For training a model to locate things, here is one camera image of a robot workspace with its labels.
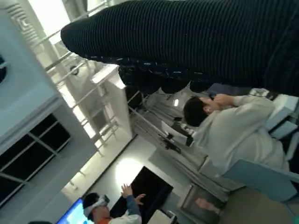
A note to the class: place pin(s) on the person with headset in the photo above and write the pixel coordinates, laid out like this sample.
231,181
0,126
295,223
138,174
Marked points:
102,213

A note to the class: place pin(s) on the seated person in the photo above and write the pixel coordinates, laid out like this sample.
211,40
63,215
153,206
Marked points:
233,135

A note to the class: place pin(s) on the white ceiling vent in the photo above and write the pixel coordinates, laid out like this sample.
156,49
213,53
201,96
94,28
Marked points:
23,23

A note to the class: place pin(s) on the grey chair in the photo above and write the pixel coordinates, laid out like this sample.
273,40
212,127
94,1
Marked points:
268,182

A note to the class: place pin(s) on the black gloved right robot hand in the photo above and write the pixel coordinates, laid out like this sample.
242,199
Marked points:
187,35

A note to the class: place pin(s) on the black desk device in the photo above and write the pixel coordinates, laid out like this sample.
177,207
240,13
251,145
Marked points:
169,142

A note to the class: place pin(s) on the black flat screen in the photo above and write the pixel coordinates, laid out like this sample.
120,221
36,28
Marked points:
151,186

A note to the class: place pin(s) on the monitor with blue screen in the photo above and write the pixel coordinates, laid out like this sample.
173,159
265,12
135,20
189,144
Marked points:
72,214

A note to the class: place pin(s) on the white VR headset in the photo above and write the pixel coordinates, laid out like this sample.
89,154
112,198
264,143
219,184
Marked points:
102,200

